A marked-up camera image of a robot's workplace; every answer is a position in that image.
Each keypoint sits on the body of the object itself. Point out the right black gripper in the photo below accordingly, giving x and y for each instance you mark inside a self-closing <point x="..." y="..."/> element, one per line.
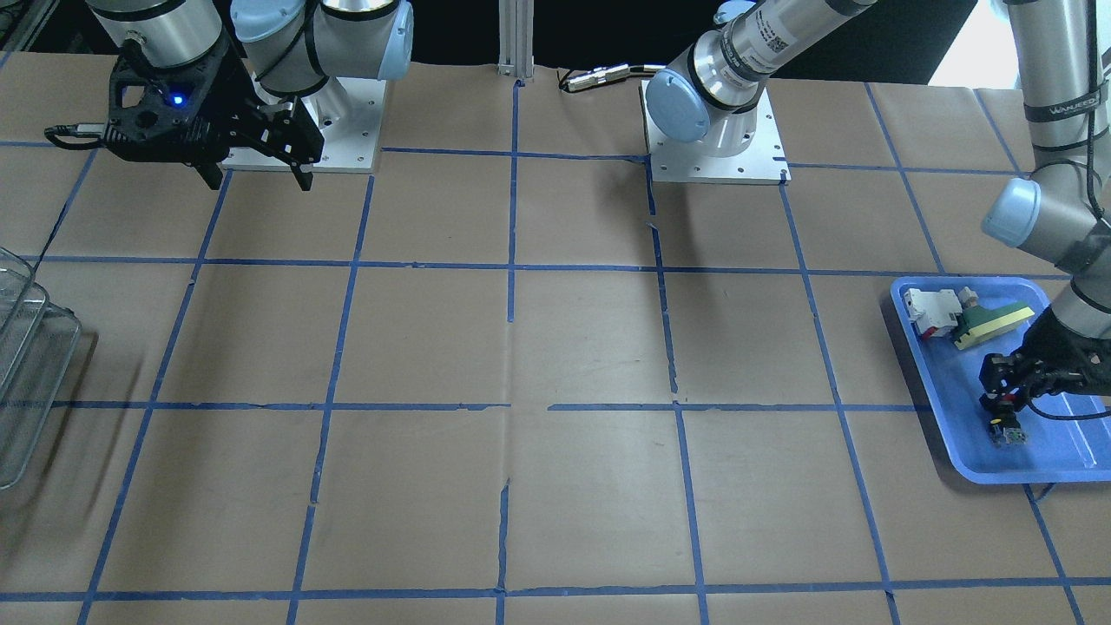
<point x="233" y="97"/>

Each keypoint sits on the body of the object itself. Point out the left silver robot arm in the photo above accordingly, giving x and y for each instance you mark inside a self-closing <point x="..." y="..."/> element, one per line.
<point x="1054" y="213"/>

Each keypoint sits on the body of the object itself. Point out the green yellow terminal block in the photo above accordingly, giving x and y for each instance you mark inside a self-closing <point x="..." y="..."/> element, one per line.
<point x="977" y="324"/>

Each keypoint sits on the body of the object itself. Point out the white circuit breaker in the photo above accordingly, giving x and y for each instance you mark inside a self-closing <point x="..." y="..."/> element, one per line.
<point x="933" y="313"/>

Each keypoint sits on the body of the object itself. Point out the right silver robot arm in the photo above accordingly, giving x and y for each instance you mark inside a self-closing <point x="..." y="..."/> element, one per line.
<point x="291" y="49"/>

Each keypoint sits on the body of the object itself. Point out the wire mesh basket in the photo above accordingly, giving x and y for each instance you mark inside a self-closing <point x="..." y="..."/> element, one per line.
<point x="38" y="338"/>

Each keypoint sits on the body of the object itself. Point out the red emergency stop button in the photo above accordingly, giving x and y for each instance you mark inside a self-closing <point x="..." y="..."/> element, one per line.
<point x="1005" y="429"/>

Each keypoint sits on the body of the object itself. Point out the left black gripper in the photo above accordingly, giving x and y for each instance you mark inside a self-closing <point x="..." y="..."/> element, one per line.
<point x="1066" y="345"/>

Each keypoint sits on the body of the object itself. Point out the silver cable connector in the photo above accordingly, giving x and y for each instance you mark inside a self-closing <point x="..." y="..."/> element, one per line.
<point x="572" y="83"/>

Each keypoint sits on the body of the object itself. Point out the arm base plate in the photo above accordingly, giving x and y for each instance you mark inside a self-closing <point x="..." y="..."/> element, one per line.
<point x="741" y="148"/>
<point x="347" y="130"/>

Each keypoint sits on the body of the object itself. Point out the aluminium frame post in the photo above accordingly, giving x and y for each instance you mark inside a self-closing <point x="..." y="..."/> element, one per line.
<point x="515" y="20"/>

